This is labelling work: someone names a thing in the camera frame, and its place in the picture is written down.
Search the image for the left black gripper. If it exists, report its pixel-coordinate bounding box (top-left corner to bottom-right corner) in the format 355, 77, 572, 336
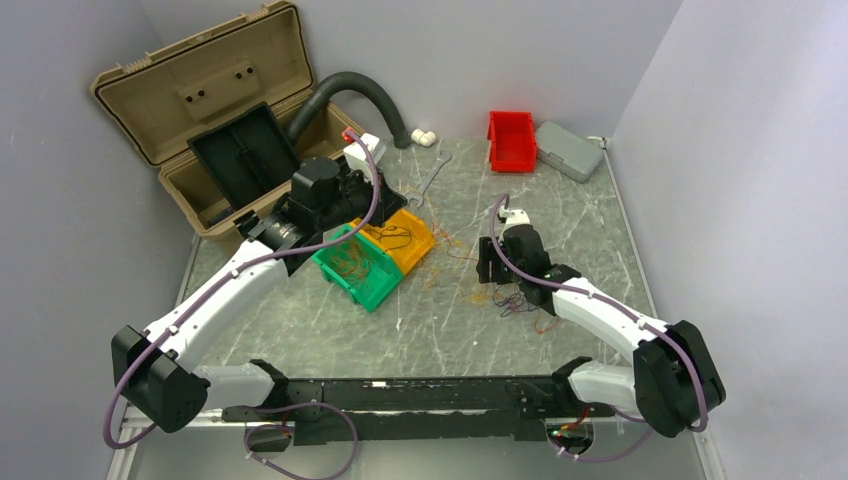
317, 162, 408, 232

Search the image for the multicolour cable bundle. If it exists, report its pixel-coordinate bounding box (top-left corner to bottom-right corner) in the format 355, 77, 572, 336
490, 284, 561, 336

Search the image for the dark purple cable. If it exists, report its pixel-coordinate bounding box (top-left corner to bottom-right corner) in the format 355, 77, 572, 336
370, 225, 415, 252

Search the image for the red plastic bin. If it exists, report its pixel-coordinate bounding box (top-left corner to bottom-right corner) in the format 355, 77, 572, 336
487, 111, 537, 174

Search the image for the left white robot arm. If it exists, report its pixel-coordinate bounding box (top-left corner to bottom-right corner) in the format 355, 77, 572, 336
102, 157, 408, 450

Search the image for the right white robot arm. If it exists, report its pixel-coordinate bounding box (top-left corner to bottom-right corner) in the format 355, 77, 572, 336
476, 224, 727, 438

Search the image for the green plastic bin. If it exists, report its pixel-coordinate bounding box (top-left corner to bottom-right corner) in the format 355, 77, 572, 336
311, 233, 404, 313

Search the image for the yellow plastic bin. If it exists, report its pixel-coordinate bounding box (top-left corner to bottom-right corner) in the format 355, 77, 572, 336
359, 209, 436, 276

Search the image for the white pipe fitting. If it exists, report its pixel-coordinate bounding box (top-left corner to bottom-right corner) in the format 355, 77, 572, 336
410, 129, 438, 147

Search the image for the grey plastic case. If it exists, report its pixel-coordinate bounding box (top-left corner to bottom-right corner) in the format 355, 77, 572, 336
535, 121, 604, 183

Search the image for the silver open-end wrench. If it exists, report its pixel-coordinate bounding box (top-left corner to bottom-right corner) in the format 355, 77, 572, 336
408, 150, 452, 208

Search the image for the black toolbox tray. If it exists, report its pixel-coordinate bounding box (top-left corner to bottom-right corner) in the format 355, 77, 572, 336
187, 102, 301, 210

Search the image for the tan plastic toolbox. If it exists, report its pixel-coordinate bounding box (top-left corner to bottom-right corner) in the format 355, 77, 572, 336
90, 0, 370, 264

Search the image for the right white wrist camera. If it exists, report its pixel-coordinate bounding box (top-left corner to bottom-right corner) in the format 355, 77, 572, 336
498, 207, 530, 229

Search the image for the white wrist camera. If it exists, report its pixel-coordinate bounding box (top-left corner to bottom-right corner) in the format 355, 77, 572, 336
498, 207, 530, 229
342, 128, 387, 178

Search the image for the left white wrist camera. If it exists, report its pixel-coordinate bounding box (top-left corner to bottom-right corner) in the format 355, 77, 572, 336
342, 128, 387, 178

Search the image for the dark grey corrugated hose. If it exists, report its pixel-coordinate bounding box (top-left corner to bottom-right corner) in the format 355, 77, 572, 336
286, 71, 413, 150

